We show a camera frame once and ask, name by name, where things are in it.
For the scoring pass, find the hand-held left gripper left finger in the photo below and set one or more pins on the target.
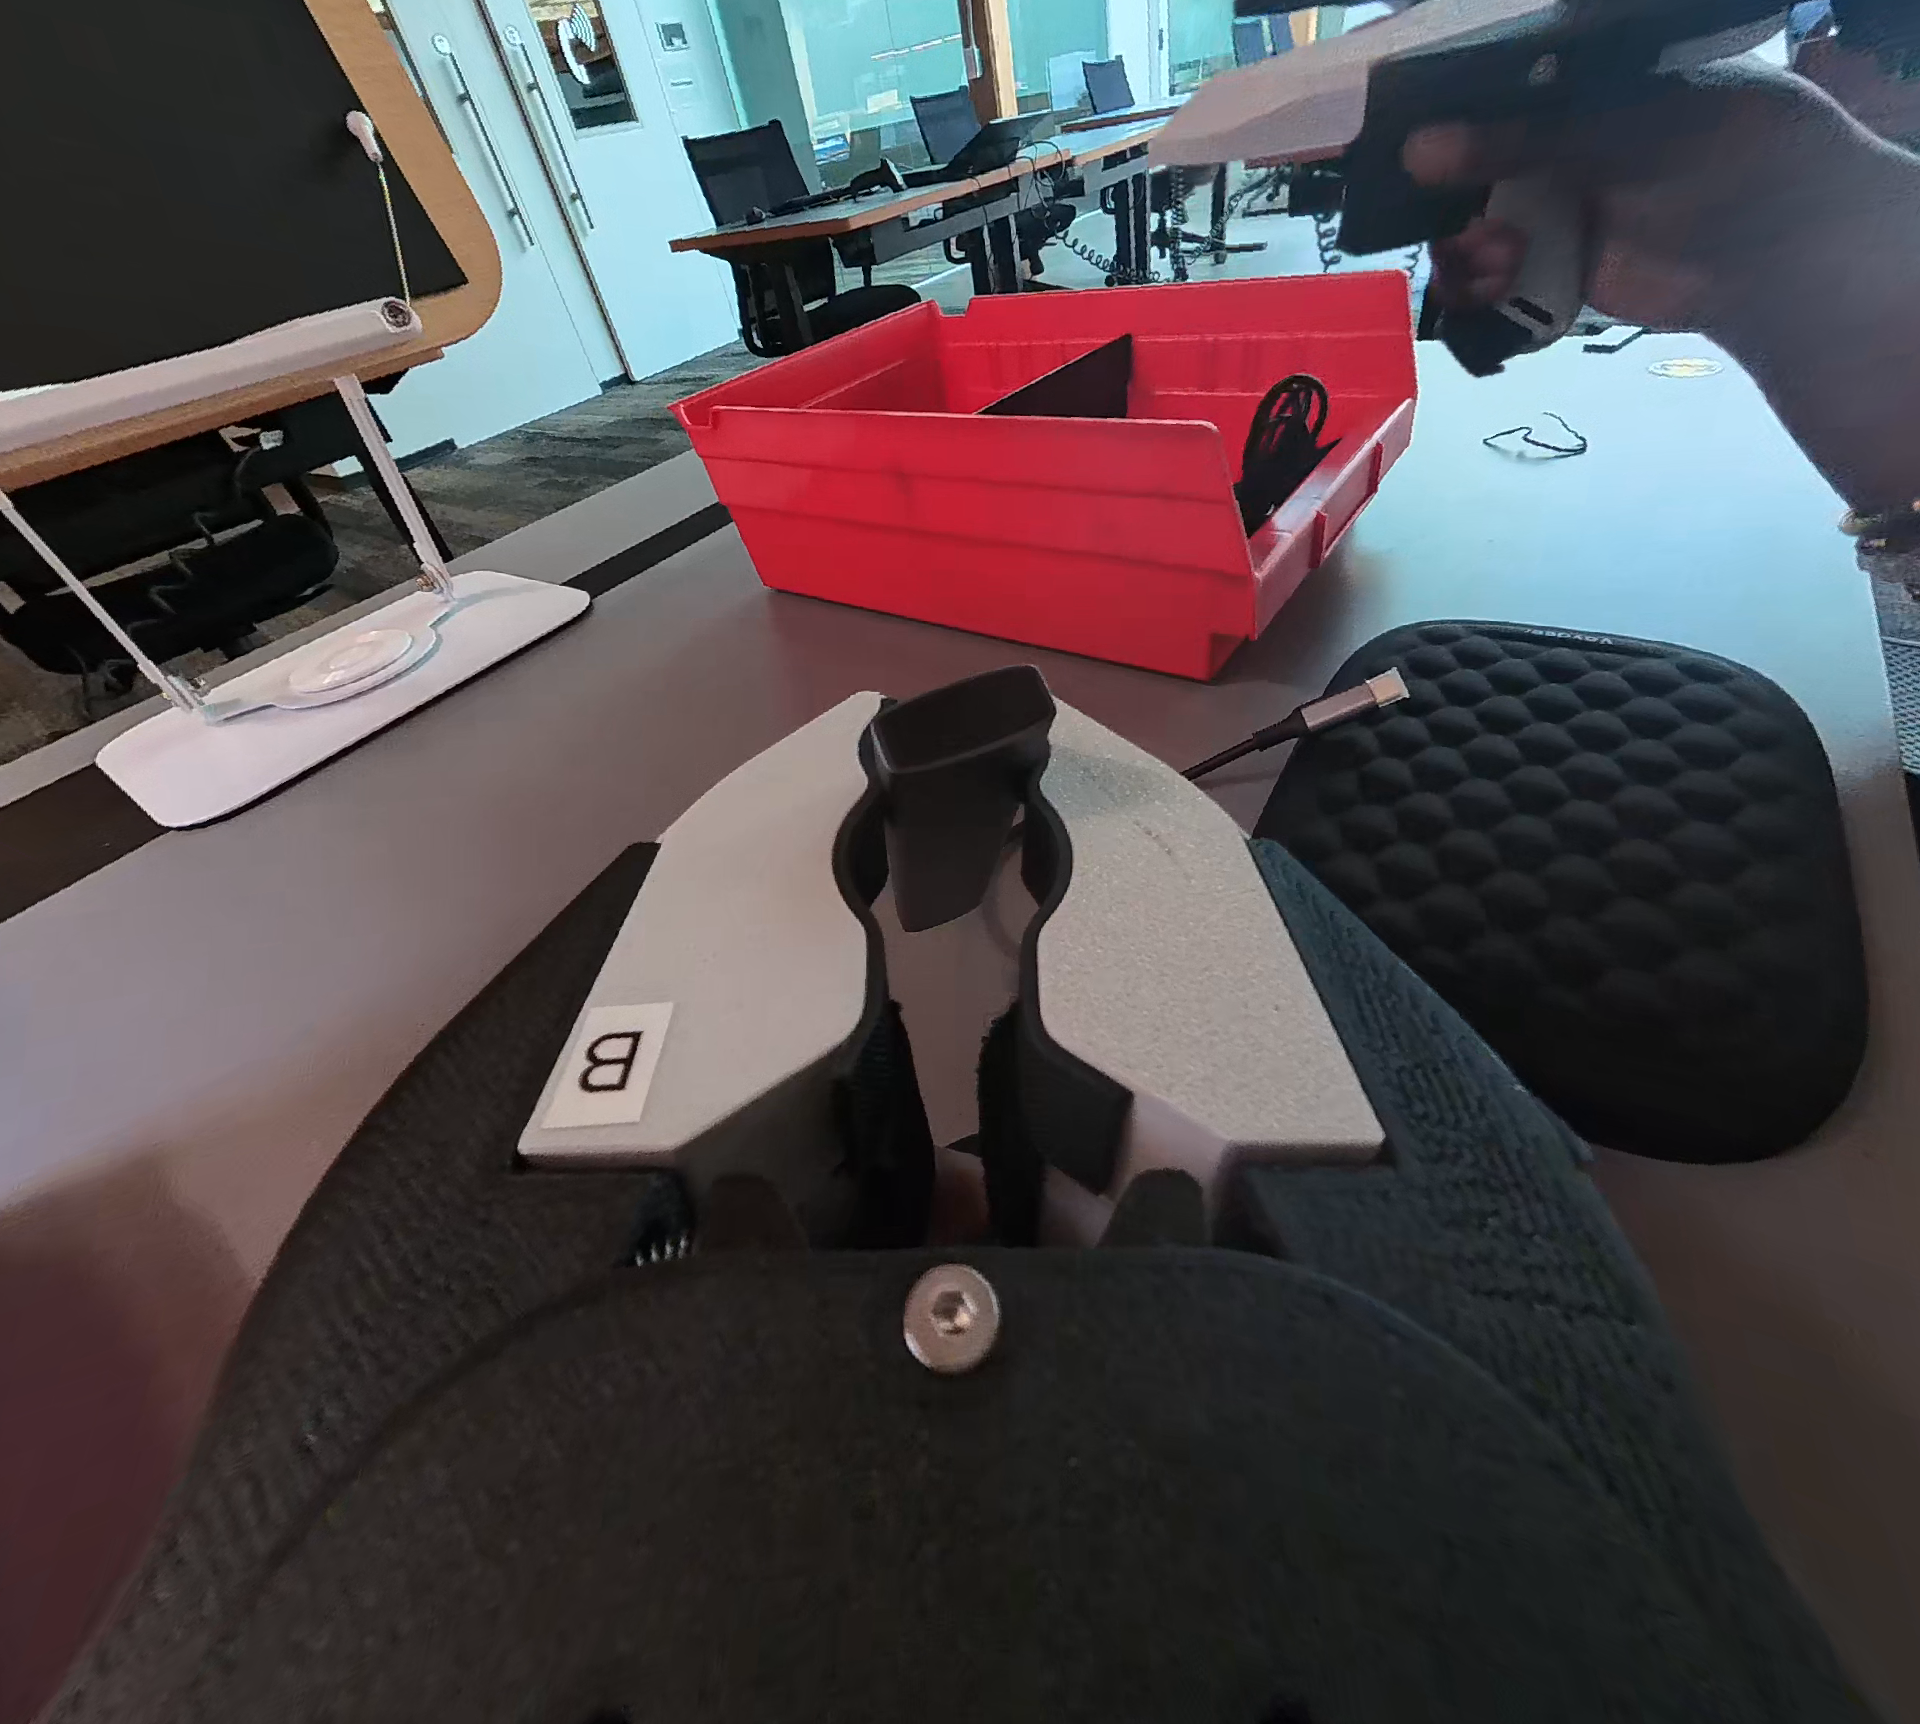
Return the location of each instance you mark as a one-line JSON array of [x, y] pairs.
[[734, 975]]

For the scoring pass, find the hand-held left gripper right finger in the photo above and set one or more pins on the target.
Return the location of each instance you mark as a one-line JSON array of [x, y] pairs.
[[1184, 988]]

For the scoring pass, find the red plastic bin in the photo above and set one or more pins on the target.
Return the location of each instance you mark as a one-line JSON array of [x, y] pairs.
[[974, 524]]

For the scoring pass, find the person's right hand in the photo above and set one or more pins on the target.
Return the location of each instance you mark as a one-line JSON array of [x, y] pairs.
[[1724, 208]]

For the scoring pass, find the black honeycomb wrist rest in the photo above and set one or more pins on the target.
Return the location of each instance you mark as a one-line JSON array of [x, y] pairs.
[[1574, 884]]

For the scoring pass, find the brass desk grommet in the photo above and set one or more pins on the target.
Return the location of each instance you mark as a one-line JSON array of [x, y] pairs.
[[1688, 367]]

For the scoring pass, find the long wood-edged desk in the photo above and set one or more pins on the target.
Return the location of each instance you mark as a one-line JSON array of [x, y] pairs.
[[841, 208]]

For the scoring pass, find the white stand with clear legs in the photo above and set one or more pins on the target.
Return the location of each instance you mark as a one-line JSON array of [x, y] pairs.
[[344, 705]]

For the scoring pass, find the black office chair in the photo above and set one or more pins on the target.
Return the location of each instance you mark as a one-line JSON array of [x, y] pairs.
[[751, 179], [151, 584]]

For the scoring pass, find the white door with window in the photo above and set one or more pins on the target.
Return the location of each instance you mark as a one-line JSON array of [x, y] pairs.
[[592, 254]]

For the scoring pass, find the black panel with wooden frame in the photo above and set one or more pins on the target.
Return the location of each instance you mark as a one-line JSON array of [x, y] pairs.
[[180, 74]]

